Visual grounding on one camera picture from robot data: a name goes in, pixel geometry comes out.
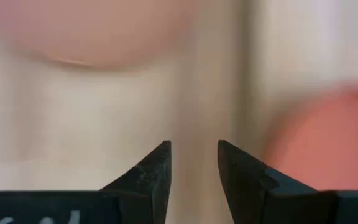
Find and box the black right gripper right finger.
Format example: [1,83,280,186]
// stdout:
[217,139,358,224]

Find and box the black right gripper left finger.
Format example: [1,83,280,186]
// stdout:
[0,139,172,224]

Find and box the pale pink plate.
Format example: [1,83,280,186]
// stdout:
[0,0,201,71]

